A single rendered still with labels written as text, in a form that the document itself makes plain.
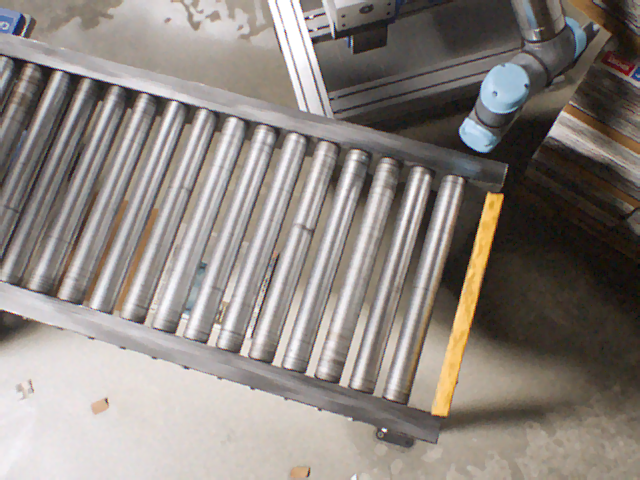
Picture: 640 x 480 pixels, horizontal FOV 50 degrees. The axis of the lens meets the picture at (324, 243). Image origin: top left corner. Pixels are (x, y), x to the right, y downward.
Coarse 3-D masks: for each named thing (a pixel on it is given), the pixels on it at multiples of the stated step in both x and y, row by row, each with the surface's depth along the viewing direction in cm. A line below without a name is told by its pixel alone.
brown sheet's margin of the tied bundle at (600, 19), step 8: (568, 0) 133; (576, 0) 132; (584, 0) 130; (584, 8) 132; (592, 8) 131; (600, 8) 129; (592, 16) 133; (600, 16) 131; (608, 16) 130; (600, 24) 133; (608, 24) 131; (616, 24) 130; (616, 32) 132; (624, 32) 130; (624, 40) 132; (632, 40) 131; (632, 48) 133
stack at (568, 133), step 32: (608, 64) 135; (576, 96) 149; (608, 96) 141; (576, 128) 158; (544, 160) 182; (576, 160) 171; (608, 160) 162; (512, 192) 210; (576, 192) 186; (608, 192) 176; (576, 224) 201; (608, 224) 190; (608, 256) 206
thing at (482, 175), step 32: (0, 32) 146; (64, 64) 143; (96, 64) 143; (160, 96) 140; (192, 96) 140; (224, 96) 139; (288, 128) 137; (320, 128) 137; (352, 128) 136; (416, 160) 134; (448, 160) 134; (480, 160) 133; (480, 192) 138
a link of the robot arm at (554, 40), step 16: (512, 0) 114; (528, 0) 112; (544, 0) 112; (560, 0) 114; (528, 16) 114; (544, 16) 114; (560, 16) 115; (528, 32) 117; (544, 32) 116; (560, 32) 116; (576, 32) 119; (528, 48) 119; (544, 48) 118; (560, 48) 118; (576, 48) 120; (544, 64) 118; (560, 64) 119
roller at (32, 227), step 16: (80, 80) 143; (80, 96) 141; (96, 96) 142; (80, 112) 140; (64, 128) 139; (80, 128) 140; (64, 144) 138; (80, 144) 141; (48, 160) 138; (64, 160) 138; (48, 176) 137; (64, 176) 139; (48, 192) 136; (32, 208) 135; (48, 208) 136; (32, 224) 134; (16, 240) 134; (32, 240) 134; (16, 256) 133; (32, 256) 135; (0, 272) 132; (16, 272) 133
